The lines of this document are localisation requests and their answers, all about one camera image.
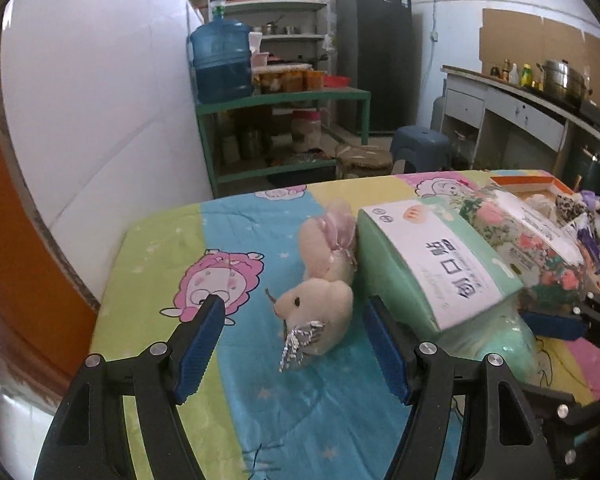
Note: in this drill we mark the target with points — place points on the colourful cartoon bed quilt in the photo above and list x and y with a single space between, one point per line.
334 418

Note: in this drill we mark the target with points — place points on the dark green air fryer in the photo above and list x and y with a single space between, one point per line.
582 170

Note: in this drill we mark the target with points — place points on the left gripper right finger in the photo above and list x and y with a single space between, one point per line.
480 406

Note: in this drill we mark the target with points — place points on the purple plush toy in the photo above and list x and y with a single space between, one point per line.
591 200

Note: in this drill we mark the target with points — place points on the blue plastic stool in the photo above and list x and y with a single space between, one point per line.
422 149

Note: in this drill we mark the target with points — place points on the black refrigerator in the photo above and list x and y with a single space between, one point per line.
375 50

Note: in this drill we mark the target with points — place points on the woven round stool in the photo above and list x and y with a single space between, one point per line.
362 161

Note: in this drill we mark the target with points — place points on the grey kitchen counter cabinet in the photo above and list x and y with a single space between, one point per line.
496 125

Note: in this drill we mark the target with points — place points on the red bowl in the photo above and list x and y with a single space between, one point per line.
336 82

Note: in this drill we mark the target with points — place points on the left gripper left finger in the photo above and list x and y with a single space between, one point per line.
88 439

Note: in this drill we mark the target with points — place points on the white storage shelf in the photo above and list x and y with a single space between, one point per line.
289 31

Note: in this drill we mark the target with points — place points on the floral tissue pack large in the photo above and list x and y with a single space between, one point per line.
548 261

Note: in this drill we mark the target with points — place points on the orange gold shallow box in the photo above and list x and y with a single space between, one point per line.
526 184

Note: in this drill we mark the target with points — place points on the blue water jug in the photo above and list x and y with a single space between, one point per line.
221 57

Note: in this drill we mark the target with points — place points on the mint green item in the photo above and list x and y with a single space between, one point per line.
499 330

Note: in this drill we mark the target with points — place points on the pink plush bunny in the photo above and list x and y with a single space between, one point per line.
317 313

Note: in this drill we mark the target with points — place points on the green white tissue box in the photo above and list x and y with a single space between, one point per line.
434 272

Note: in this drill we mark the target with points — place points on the steel steamer pot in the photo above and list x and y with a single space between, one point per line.
562 82

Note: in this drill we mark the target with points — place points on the purple cartoon wipes pack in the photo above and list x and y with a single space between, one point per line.
587 237

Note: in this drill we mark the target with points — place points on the brown wooden door frame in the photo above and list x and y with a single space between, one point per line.
46 323

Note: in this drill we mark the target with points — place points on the green metal shelf table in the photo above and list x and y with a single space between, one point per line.
250 138

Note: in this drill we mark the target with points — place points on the leopard print cloth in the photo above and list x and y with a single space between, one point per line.
569 209

